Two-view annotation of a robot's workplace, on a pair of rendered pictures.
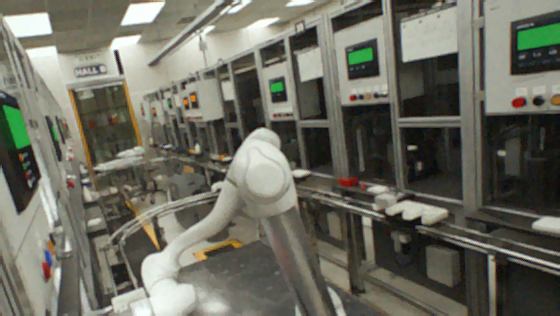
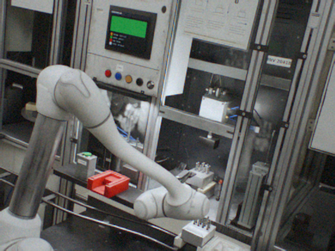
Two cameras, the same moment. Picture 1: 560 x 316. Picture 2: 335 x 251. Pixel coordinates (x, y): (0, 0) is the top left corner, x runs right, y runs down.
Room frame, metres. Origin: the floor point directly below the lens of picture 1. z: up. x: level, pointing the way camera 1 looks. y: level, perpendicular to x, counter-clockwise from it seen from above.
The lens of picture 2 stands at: (2.24, -0.79, 1.74)
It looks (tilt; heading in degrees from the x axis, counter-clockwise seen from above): 15 degrees down; 138
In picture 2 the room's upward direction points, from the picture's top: 10 degrees clockwise
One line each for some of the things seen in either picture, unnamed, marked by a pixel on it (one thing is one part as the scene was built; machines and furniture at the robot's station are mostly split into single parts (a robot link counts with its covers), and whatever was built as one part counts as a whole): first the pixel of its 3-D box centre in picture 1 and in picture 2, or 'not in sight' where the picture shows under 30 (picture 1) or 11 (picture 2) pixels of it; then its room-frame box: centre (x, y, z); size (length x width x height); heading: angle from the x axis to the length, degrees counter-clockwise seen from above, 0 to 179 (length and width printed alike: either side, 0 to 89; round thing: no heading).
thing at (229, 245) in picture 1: (230, 260); not in sight; (3.50, 0.07, 0.01); 1.00 x 0.55 x 0.01; 20
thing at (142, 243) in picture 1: (126, 224); not in sight; (5.57, 1.62, 0.01); 5.85 x 0.59 x 0.01; 20
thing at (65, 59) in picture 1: (88, 64); not in sight; (9.09, 2.52, 2.96); 1.23 x 0.08 x 0.68; 110
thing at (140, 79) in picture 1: (219, 97); not in sight; (10.14, -0.37, 1.65); 4.64 x 0.08 x 3.30; 110
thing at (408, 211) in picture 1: (407, 214); not in sight; (1.84, -0.95, 0.84); 0.37 x 0.14 x 0.10; 20
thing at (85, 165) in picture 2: not in sight; (87, 165); (0.60, 0.24, 0.97); 0.08 x 0.08 x 0.12; 20
